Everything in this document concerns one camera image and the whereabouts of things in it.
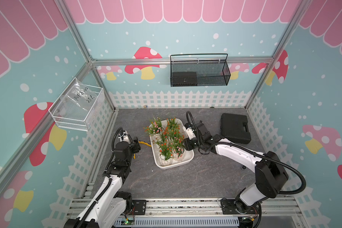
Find red flower pot front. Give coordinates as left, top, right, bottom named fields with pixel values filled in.
left=166, top=118, right=180, bottom=132

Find red flower pot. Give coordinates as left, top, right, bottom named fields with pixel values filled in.
left=166, top=118, right=180, bottom=132
left=158, top=143, right=173, bottom=166
left=155, top=133, right=168, bottom=147

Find pink flower white pot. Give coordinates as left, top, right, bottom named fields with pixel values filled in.
left=144, top=117, right=165, bottom=140

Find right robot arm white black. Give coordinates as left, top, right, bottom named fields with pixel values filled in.
left=183, top=111, right=306, bottom=214

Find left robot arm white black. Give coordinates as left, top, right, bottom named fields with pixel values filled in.
left=64, top=127, right=141, bottom=228

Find white plastic storage box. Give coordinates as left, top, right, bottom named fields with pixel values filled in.
left=149, top=119, right=194, bottom=170

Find black box in basket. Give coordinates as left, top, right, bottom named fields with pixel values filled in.
left=171, top=72, right=198, bottom=87

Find black plastic tool case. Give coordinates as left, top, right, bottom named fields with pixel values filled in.
left=220, top=113, right=251, bottom=144

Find plastic bag with writing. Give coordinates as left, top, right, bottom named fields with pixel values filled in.
left=59, top=80, right=97, bottom=121

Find green circuit board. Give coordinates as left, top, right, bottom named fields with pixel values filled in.
left=121, top=218, right=135, bottom=226

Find yellow handled pliers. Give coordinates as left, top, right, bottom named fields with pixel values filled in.
left=134, top=141, right=152, bottom=159

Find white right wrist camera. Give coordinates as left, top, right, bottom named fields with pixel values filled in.
left=185, top=127, right=196, bottom=140

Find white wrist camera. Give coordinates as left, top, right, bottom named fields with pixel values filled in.
left=119, top=131, right=132, bottom=144
left=185, top=127, right=196, bottom=140

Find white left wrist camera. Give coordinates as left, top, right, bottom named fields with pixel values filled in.
left=119, top=131, right=132, bottom=144

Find clear acrylic wall bin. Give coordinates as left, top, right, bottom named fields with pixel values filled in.
left=48, top=78, right=105, bottom=132

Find black wire mesh basket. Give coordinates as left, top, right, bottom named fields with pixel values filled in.
left=170, top=53, right=231, bottom=87

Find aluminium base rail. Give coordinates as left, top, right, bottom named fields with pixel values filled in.
left=65, top=198, right=303, bottom=228

